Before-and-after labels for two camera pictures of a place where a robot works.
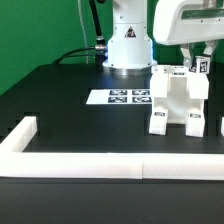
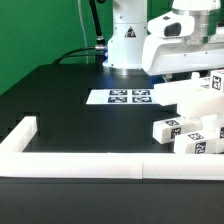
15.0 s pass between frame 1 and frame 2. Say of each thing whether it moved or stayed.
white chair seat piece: moved
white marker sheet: stayed
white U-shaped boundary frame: stayed
